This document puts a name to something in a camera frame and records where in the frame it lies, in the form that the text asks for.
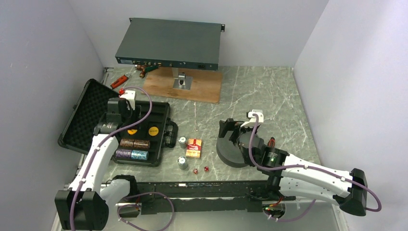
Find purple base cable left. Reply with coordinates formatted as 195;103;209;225
116;192;175;231

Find yellow big blind button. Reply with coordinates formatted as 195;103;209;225
148;126;159;137

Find black poker set case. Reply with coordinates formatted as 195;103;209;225
58;79;178;167

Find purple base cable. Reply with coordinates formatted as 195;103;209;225
116;192;175;231
264;197;319;223

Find copper green connectors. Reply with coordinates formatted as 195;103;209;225
135;63;159;78

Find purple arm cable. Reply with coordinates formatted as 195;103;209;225
68;87;153;231
248;115;382;213

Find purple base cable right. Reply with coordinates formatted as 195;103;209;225
264;197;319;223

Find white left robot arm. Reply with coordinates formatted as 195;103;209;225
54;97;145;231

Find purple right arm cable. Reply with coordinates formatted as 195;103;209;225
248;115;382;213

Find purple chip stack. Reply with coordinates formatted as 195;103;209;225
115;149;132;159

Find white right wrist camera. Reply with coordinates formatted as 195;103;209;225
241;109;264;128

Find wooden board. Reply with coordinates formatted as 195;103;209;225
143;67;223;103

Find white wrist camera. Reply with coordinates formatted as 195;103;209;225
241;109;264;128
119;89;137;110

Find yellow small blind button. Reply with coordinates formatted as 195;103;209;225
127;129;138;135

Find red handled tool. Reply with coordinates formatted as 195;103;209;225
110;73;131;89

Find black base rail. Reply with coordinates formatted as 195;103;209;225
120;180;296;215

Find brown orange chip stack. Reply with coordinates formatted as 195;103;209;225
119;139;150;150

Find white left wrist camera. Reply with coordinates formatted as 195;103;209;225
119;89;137;110

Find red Texas Holdem card box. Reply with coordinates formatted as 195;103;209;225
186;138;203;159

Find light blue chip stack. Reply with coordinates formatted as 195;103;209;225
131;150;149;160

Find red black utility knife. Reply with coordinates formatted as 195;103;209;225
268;137;275;148

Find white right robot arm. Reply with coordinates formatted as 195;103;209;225
216;118;368;217

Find metal stand bracket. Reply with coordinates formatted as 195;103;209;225
172;67;193;90

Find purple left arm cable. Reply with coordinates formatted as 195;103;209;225
68;87;153;231

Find dark rack mount device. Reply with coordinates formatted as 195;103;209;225
115;18;226;71

